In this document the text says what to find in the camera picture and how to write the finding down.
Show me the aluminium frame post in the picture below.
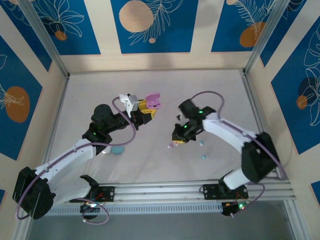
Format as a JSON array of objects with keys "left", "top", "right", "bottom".
[
  {"left": 242, "top": 0, "right": 293, "bottom": 75},
  {"left": 17, "top": 0, "right": 71, "bottom": 79}
]

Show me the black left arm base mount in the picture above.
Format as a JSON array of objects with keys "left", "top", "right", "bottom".
[{"left": 69, "top": 185, "right": 116, "bottom": 204}]

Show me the controller board with led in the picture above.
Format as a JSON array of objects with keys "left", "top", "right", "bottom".
[
  {"left": 79, "top": 202, "right": 100, "bottom": 221},
  {"left": 220, "top": 199, "right": 249, "bottom": 218}
]

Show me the aluminium right frame post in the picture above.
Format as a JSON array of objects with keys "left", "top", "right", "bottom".
[{"left": 242, "top": 0, "right": 293, "bottom": 75}]

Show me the aluminium right side rail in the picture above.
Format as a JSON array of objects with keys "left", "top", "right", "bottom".
[{"left": 239, "top": 69, "right": 307, "bottom": 240}]

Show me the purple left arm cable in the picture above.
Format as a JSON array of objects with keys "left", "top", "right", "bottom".
[{"left": 15, "top": 96, "right": 137, "bottom": 225}]

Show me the grey slotted cable duct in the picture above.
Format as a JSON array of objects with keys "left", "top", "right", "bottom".
[{"left": 31, "top": 202, "right": 224, "bottom": 216}]

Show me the pink earbud charging case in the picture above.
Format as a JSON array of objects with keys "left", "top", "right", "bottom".
[{"left": 145, "top": 92, "right": 164, "bottom": 110}]

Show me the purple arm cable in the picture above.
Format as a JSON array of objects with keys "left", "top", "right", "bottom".
[
  {"left": 190, "top": 91, "right": 288, "bottom": 208},
  {"left": 15, "top": 96, "right": 137, "bottom": 225}
]

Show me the aluminium left frame post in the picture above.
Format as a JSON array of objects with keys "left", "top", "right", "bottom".
[{"left": 17, "top": 0, "right": 71, "bottom": 79}]

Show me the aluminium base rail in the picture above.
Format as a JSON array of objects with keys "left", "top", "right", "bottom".
[{"left": 21, "top": 180, "right": 297, "bottom": 207}]

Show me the left controller board with LED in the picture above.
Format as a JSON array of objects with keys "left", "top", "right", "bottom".
[{"left": 79, "top": 202, "right": 100, "bottom": 221}]

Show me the right controller board with LED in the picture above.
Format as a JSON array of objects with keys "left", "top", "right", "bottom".
[{"left": 220, "top": 199, "right": 249, "bottom": 218}]

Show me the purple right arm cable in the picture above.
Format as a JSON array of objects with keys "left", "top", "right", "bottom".
[{"left": 190, "top": 91, "right": 288, "bottom": 208}]

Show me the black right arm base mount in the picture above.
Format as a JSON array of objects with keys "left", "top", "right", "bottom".
[{"left": 199, "top": 183, "right": 250, "bottom": 201}]

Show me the aluminium left side rail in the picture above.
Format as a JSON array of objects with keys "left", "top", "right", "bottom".
[{"left": 13, "top": 73, "right": 71, "bottom": 240}]

